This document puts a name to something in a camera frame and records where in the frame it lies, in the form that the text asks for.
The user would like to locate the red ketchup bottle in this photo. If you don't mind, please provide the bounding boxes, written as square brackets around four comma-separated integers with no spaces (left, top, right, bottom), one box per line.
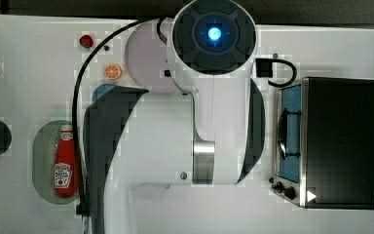
[54,125,79,198]

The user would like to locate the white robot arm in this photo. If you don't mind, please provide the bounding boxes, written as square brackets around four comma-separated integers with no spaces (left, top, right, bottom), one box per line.
[83,0,265,234]

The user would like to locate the large grey round plate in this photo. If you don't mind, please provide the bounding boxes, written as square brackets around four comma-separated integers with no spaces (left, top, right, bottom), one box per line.
[125,19,178,94]

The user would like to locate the orange slice toy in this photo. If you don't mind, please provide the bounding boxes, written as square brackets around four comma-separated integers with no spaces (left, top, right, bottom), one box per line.
[104,63,123,80]

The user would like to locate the blue round bowl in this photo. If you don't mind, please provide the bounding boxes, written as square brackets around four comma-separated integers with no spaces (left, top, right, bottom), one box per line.
[92,83,115,102]

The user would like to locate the small red strawberry toy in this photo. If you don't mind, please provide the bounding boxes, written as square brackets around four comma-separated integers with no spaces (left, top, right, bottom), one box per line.
[79,35,94,48]

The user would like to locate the black toaster oven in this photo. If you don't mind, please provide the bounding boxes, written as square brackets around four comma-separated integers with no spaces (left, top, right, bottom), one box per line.
[270,77,374,211]

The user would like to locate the black camera box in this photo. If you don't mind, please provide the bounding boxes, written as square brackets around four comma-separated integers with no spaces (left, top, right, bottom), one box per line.
[256,58,273,78]

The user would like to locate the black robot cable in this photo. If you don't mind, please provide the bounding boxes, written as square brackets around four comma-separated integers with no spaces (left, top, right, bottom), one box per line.
[71,18,150,216]

